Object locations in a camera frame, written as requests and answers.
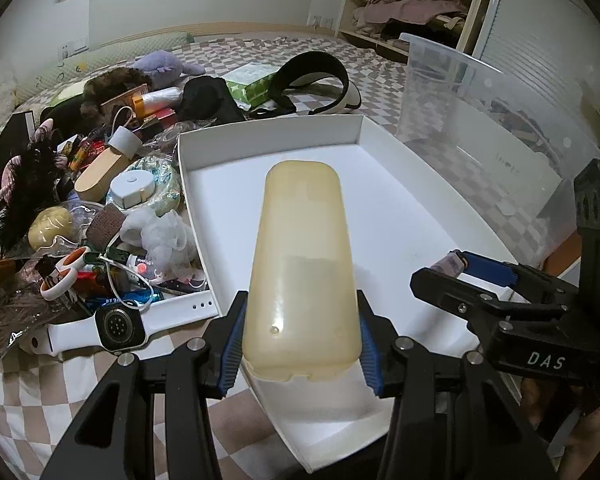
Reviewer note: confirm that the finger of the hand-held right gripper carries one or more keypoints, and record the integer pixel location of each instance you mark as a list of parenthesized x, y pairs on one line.
[(440, 285), (490, 269)]

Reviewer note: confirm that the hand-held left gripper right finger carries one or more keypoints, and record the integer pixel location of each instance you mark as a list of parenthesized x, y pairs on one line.
[(371, 362)]

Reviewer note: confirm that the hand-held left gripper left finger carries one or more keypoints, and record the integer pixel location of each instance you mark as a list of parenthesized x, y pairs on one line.
[(232, 347)]

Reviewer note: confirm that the white cardboard box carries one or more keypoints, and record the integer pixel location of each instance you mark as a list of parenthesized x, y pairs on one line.
[(405, 210)]

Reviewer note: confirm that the yellowed clear phone case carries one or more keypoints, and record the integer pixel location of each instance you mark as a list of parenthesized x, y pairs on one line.
[(300, 260)]

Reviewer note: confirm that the white smartwatch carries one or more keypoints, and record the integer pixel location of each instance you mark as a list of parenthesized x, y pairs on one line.
[(117, 327)]

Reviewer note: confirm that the person's right forearm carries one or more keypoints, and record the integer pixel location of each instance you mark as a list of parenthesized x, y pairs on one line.
[(592, 430)]

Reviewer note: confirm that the white mesh bath pouf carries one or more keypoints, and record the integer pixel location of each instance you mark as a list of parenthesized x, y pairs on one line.
[(165, 237)]

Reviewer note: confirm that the clear plastic storage bin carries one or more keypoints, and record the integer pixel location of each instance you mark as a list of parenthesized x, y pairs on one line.
[(480, 125)]

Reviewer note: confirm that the green floral pouch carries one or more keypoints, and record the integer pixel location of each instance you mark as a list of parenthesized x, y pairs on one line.
[(166, 185)]

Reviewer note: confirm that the brown bandage roll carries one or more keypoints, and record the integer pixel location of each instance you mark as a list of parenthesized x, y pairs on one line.
[(102, 227)]

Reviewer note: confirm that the white round tape measure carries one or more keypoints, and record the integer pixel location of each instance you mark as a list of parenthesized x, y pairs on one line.
[(130, 187)]

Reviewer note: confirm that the yellow sponge ball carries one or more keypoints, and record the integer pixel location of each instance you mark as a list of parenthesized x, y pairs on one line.
[(50, 227)]

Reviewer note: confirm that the wooden brush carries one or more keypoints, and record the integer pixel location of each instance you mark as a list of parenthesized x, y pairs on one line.
[(97, 175)]

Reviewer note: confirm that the checkered bed sheet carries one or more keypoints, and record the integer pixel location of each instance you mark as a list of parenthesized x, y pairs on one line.
[(20, 410)]

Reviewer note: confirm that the brown straw bundle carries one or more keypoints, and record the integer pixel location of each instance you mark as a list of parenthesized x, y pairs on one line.
[(10, 315)]

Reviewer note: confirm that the dark red small box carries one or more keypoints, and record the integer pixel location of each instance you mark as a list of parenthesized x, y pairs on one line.
[(166, 118)]

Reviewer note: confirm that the red yellow small packet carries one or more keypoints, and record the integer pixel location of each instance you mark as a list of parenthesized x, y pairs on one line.
[(82, 152)]

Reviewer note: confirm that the black cloth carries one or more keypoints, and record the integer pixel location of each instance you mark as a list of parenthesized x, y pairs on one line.
[(205, 100)]

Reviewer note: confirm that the white slatted closet door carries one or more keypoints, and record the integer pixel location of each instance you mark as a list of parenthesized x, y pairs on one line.
[(530, 20)]

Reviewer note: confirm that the wooden shelf unit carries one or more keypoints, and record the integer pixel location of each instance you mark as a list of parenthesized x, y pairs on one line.
[(475, 15)]

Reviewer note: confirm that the black feather duster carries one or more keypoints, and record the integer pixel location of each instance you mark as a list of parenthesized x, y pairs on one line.
[(35, 180)]

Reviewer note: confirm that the roll of clear bags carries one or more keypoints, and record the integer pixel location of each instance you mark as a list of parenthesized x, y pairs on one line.
[(162, 97)]

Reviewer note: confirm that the small orange bottle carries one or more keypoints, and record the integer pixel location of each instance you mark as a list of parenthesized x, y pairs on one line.
[(139, 104)]

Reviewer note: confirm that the green tissue box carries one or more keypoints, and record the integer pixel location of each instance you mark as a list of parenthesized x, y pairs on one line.
[(252, 87)]

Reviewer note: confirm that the pile of clothes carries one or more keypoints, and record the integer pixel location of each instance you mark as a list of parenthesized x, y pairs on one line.
[(405, 7)]

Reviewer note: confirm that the brown furry plush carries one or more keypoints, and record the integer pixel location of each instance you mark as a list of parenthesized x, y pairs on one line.
[(112, 82)]

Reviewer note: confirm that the purple plush toy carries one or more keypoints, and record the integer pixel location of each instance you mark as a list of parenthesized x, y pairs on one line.
[(162, 65)]

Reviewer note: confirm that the black box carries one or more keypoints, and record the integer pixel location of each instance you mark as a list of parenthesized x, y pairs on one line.
[(10, 135)]

